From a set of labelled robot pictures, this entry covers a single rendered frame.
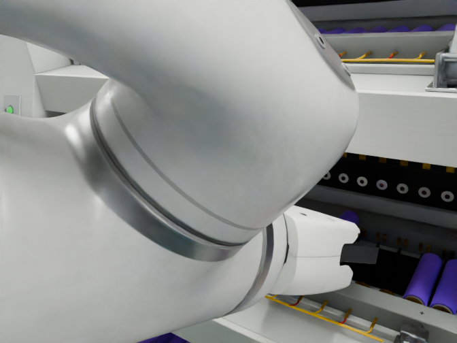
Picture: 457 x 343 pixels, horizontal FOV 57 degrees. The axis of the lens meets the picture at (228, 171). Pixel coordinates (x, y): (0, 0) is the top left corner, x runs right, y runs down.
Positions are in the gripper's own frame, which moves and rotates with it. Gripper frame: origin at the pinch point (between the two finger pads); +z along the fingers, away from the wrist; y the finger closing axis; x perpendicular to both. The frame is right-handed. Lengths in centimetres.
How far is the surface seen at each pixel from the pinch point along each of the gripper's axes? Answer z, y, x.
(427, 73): -4.9, 7.0, 13.4
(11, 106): -8.7, -39.7, 6.7
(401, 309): -1.7, 7.8, -3.8
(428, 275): 3.3, 8.6, -1.4
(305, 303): -1.7, 0.3, -5.9
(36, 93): -8.3, -35.4, 8.7
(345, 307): -1.5, 3.6, -5.1
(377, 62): -2.7, 2.7, 14.8
